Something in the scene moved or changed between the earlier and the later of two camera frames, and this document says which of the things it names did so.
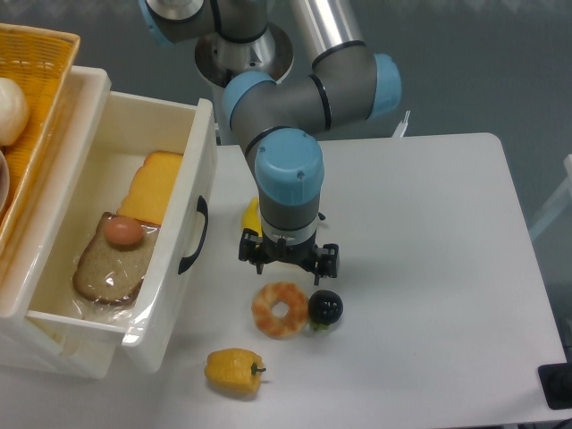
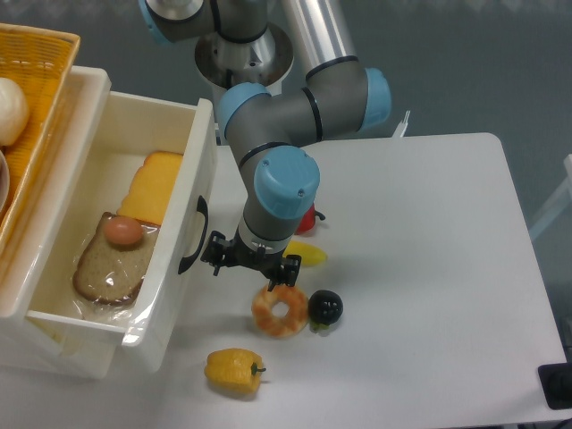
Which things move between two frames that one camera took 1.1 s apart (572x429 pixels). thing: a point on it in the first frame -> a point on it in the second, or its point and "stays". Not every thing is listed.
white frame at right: [559, 205] stays
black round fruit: [325, 307] stays
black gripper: [322, 259] -> [282, 270]
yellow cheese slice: [149, 193] stays
